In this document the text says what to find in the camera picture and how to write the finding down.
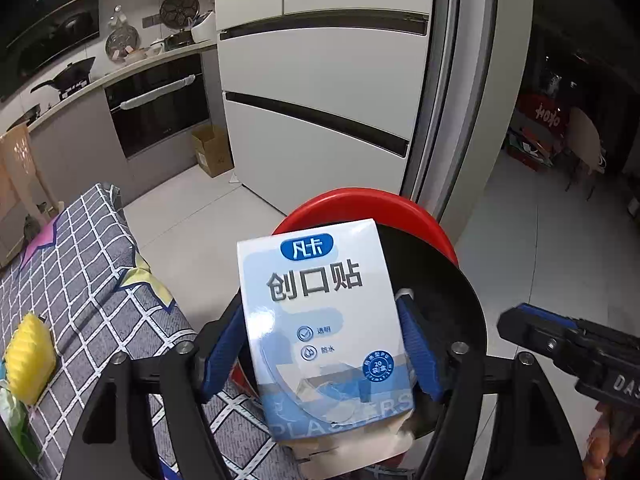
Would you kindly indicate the small round steamer rack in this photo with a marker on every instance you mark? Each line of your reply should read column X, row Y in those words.
column 121, row 44

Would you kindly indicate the white rice cooker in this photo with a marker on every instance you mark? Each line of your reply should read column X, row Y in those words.
column 204, row 29

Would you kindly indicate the red round stool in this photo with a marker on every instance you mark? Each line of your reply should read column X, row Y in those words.
column 350, row 205

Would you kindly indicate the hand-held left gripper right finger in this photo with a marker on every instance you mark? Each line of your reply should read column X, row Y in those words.
column 422, row 355

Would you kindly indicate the dark green cloth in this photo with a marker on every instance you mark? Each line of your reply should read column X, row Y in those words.
column 31, row 226

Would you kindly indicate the black built-in oven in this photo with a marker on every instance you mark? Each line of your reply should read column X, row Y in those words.
column 155, row 105

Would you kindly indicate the grey star print blanket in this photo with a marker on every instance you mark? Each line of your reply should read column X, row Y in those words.
column 100, row 285

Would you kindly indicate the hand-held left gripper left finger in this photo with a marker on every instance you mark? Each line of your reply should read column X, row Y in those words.
column 220, row 360

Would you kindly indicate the black trash bin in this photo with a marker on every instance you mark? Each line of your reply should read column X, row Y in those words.
column 450, row 305

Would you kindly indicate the black range hood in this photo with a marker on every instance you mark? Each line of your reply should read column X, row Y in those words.
column 50, row 45

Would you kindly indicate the person's right hand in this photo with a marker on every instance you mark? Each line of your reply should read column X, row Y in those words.
column 600, row 450

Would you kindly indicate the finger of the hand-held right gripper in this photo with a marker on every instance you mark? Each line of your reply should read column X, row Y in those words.
column 535, row 337
column 550, row 314

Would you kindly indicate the black wok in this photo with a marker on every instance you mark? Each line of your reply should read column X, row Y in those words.
column 72, row 74

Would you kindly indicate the gas stove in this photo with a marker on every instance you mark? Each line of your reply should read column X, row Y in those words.
column 74, row 89

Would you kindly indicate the dark cooking pot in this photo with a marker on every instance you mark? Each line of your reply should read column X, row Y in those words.
column 180, row 40

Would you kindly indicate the white refrigerator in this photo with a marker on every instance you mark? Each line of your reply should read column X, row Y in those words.
column 325, row 70

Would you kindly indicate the round wooden table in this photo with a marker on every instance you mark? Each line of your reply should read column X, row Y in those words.
column 585, row 140

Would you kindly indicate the white enamel pot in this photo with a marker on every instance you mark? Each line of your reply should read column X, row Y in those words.
column 157, row 48

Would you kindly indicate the cardboard box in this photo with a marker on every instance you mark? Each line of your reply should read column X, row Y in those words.
column 212, row 152

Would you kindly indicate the white blue plaster box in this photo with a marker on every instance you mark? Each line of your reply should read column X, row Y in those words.
column 320, row 310

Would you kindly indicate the grey kitchen counter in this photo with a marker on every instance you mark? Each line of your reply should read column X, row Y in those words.
column 85, row 135

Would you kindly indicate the yellow green foam sponge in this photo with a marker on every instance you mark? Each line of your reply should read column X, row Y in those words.
column 30, row 360

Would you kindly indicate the large round steamer rack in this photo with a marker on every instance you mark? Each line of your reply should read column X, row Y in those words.
column 179, row 9

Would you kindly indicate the red printed box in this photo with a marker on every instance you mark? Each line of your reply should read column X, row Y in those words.
column 542, row 112

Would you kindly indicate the white door frame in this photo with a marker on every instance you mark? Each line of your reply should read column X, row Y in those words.
column 480, row 85

